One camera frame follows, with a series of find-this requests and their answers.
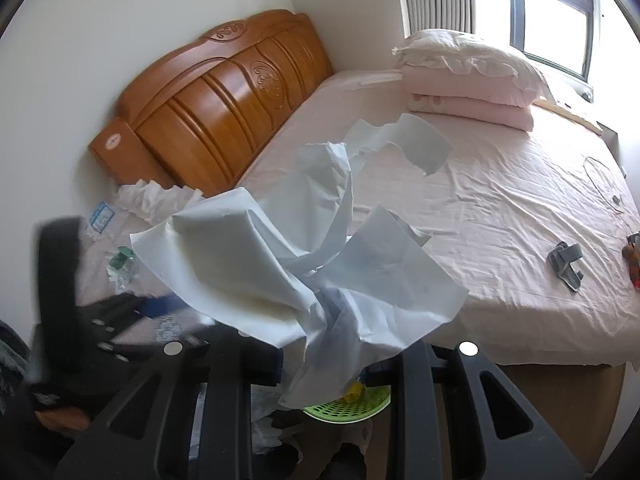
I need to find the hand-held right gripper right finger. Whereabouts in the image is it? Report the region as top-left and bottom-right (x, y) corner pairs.
(367, 340), (586, 480)

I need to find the grey object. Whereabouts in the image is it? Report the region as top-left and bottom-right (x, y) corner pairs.
(546, 241), (585, 292)

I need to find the plastic bag with blue label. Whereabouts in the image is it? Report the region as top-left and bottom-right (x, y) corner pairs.
(85, 179), (206, 241)

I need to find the wooden headboard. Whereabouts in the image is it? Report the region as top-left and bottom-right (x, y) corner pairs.
(88, 9), (335, 197)

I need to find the person's left hand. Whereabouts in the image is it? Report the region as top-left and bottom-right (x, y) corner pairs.
(35, 405), (91, 432)

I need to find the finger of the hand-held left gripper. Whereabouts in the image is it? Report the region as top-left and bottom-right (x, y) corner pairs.
(96, 324), (213, 362)
(82, 292), (190, 333)

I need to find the green white wrapper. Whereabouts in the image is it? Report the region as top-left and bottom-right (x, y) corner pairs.
(106, 245), (138, 293)

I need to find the pale blue paper sheet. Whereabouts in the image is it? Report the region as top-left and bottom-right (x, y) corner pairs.
(130, 114), (471, 410)

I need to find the white frilled pillow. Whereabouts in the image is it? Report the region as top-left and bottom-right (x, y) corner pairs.
(391, 29), (551, 108)

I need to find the window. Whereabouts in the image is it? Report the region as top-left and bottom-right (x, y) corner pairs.
(507, 0), (606, 81)

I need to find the bed with pink sheet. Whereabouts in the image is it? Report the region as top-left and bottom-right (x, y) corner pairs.
(75, 67), (640, 466)

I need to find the green plastic basket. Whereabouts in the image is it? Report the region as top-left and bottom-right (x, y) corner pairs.
(302, 386), (392, 424)

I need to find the wooden strip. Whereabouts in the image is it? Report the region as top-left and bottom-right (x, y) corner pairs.
(535, 100), (603, 133)

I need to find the white plastic bag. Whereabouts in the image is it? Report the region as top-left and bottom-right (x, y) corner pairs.
(247, 387), (306, 463)

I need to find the dark grey cloth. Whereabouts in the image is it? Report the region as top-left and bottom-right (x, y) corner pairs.
(0, 317), (31, 391)

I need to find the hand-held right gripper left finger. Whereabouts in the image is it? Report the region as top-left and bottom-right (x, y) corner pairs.
(52, 327), (283, 480)

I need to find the folded pink quilt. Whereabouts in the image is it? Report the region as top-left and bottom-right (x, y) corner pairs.
(401, 65), (535, 132)

